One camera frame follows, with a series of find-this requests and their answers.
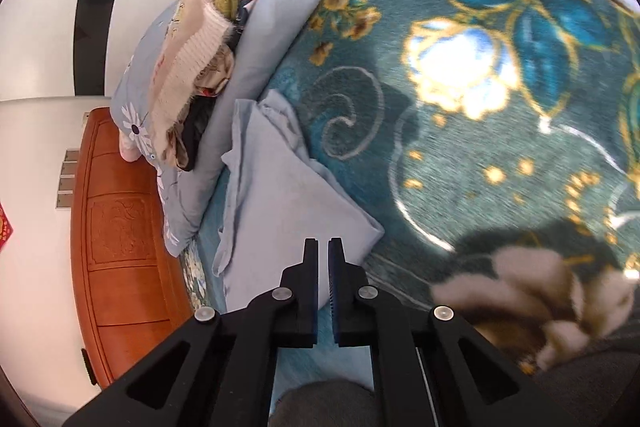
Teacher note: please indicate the tan garment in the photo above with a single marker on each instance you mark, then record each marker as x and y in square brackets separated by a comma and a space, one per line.
[217, 72]

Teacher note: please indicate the teal floral blanket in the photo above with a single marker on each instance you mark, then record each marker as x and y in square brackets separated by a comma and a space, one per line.
[475, 147]

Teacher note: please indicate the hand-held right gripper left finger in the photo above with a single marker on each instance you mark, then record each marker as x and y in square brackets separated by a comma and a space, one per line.
[310, 287]

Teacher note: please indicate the orange wooden headboard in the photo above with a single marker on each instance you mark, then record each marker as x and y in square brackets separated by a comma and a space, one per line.
[115, 287]

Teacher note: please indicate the red wall decoration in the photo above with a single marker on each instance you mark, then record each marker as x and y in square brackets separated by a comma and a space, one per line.
[4, 227]

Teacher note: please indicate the black garment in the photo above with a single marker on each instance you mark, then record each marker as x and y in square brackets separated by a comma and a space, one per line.
[197, 127]

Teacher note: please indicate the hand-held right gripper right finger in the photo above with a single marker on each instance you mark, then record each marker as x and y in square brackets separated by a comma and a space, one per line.
[334, 292]

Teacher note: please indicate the pile of patterned clothes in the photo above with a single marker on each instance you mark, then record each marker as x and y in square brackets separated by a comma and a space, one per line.
[195, 52]

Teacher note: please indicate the light blue daisy quilt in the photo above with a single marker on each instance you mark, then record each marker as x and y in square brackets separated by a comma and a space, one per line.
[280, 7]

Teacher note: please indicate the grey wall socket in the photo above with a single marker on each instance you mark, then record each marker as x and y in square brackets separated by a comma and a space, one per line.
[67, 184]
[69, 169]
[72, 155]
[65, 200]

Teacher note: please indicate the light blue sweatshirt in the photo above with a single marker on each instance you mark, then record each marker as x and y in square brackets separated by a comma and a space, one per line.
[280, 207]

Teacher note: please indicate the person's grey trouser leg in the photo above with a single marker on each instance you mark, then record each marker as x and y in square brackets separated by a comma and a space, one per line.
[600, 387]
[325, 407]

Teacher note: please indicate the white wardrobe with black stripe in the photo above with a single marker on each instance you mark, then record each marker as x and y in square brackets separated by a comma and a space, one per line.
[50, 32]

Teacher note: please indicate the pale pink pillow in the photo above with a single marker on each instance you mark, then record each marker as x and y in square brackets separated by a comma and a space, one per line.
[129, 149]

